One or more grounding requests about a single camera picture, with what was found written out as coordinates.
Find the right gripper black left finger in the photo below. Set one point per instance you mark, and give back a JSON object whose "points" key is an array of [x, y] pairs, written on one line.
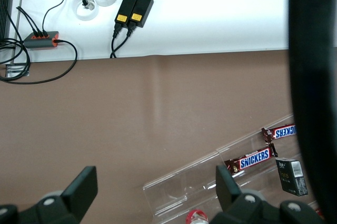
{"points": [[79, 189]]}

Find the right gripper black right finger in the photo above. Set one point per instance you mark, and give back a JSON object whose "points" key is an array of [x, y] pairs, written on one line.
{"points": [[229, 192]]}

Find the red can white lid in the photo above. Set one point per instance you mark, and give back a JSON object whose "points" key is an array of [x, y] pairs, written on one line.
{"points": [[197, 217]]}

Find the Snickers chocolate bar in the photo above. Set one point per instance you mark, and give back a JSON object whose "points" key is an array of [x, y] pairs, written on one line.
{"points": [[283, 131], [252, 156]]}

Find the clear acrylic stepped stand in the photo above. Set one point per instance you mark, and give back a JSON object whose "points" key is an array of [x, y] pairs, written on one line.
{"points": [[184, 189]]}

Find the small black box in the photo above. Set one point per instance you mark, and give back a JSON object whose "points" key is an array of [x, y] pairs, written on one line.
{"points": [[289, 179]]}

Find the gray orange USB hub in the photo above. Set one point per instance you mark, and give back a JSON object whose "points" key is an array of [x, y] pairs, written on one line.
{"points": [[39, 42]]}

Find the black power adapter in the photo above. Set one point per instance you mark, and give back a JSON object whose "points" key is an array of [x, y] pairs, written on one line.
{"points": [[140, 10], [125, 10]]}

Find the small black silver clip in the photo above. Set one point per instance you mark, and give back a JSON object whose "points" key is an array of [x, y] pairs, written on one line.
{"points": [[88, 4]]}

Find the black ribbed device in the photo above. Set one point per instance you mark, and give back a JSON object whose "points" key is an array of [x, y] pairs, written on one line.
{"points": [[5, 5]]}

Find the silver metal bracket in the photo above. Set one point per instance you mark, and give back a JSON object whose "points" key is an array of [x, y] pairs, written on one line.
{"points": [[15, 72]]}

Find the aluminium rail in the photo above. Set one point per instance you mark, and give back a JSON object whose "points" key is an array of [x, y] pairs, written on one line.
{"points": [[19, 23]]}

